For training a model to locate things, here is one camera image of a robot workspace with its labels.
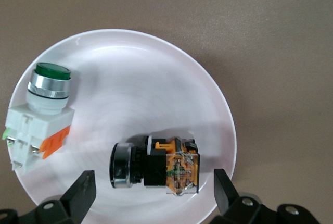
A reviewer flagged green push button switch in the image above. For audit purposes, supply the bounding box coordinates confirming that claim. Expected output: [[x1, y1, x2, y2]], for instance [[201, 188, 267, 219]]
[[2, 62, 75, 175]]

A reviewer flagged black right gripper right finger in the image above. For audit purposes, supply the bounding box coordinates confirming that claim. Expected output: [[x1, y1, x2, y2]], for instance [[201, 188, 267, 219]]
[[211, 168, 320, 224]]

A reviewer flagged pink round plate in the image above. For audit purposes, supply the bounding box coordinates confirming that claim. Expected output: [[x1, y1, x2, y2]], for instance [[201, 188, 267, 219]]
[[7, 28, 237, 224]]

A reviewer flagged black and orange switch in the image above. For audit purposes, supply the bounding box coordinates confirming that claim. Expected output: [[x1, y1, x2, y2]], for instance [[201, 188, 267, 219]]
[[109, 135, 201, 197]]

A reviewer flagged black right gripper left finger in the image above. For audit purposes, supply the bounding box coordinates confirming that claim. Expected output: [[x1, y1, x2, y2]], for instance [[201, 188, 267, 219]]
[[0, 169, 97, 224]]

